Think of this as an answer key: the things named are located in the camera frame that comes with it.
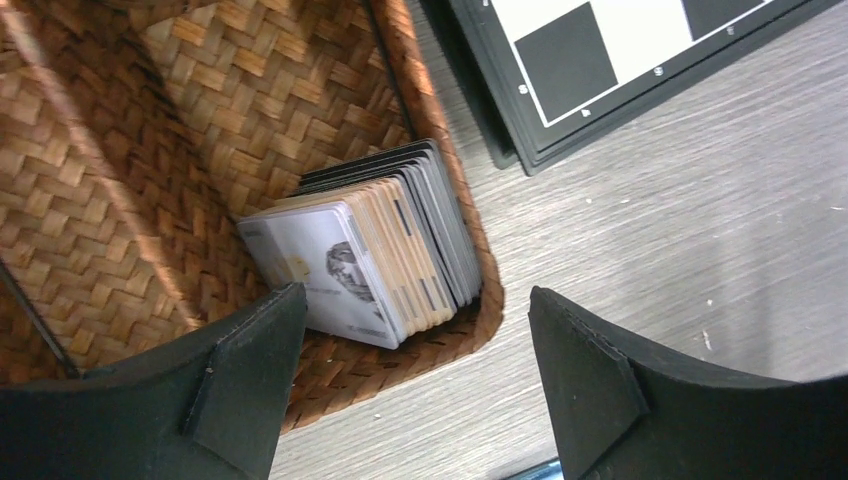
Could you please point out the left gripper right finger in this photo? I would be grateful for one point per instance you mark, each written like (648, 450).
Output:
(626, 407)

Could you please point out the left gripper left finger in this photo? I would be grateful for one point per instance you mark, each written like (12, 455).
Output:
(207, 405)

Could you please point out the blue card holder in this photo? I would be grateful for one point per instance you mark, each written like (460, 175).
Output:
(550, 470)

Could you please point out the cards in basket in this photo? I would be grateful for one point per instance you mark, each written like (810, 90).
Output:
(379, 244)

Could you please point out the black white chessboard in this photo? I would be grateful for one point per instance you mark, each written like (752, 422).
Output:
(544, 78)

